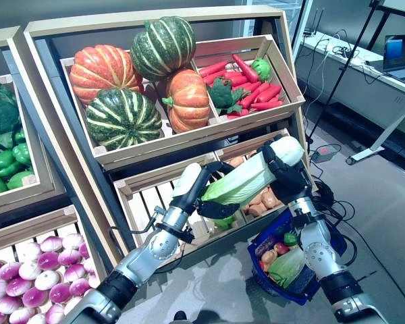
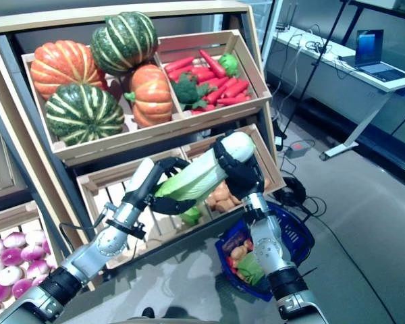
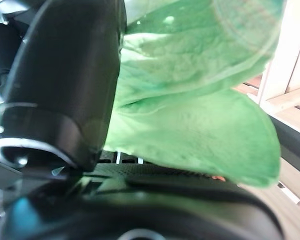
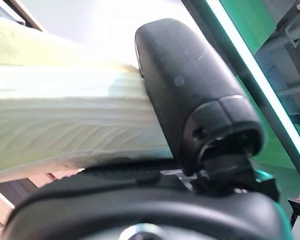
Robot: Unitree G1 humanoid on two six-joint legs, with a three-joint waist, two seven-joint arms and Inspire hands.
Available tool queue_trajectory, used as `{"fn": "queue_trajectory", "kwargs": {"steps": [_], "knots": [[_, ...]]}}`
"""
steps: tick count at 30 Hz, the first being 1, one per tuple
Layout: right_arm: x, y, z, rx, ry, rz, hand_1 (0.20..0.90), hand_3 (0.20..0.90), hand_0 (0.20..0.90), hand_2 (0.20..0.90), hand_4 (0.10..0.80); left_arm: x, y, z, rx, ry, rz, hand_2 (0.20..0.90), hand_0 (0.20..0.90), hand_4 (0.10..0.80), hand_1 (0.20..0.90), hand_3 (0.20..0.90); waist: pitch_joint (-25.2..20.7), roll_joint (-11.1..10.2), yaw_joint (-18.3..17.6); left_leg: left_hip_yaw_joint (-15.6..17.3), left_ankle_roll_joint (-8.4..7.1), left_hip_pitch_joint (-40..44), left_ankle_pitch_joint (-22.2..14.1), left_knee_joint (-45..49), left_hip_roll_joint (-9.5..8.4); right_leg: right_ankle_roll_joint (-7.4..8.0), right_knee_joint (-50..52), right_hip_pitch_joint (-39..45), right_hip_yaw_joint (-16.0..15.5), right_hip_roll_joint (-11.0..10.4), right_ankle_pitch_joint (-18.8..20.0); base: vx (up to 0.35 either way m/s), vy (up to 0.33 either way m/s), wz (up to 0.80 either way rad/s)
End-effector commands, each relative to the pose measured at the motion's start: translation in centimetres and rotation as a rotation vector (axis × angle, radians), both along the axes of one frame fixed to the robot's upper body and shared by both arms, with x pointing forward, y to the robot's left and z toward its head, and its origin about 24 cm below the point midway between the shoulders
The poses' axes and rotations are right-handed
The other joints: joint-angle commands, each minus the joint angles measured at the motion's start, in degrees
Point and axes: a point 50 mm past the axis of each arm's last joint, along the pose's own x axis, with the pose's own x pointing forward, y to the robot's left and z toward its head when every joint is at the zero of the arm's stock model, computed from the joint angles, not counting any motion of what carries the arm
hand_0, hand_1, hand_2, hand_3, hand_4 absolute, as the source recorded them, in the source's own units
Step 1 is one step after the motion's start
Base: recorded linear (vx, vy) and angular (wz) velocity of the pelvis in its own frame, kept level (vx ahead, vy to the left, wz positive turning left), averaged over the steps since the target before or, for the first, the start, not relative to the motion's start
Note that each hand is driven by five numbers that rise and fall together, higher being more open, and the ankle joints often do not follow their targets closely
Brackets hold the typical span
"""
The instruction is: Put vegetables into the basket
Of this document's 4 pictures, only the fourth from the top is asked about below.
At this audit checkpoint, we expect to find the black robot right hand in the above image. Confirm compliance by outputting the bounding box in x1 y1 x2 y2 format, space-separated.
2 17 294 240

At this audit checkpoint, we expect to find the green white napa cabbage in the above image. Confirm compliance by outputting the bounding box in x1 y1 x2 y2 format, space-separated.
0 12 175 187

